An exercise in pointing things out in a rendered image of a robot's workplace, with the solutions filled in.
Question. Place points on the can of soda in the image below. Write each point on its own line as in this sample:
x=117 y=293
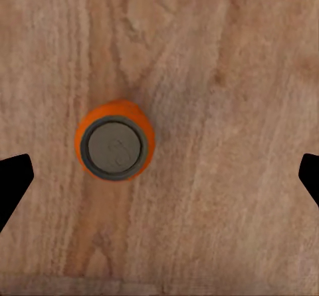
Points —
x=115 y=142

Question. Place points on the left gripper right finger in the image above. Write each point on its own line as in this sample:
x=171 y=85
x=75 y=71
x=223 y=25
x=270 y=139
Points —
x=309 y=175

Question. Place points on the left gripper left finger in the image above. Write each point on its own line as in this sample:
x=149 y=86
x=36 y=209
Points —
x=16 y=174

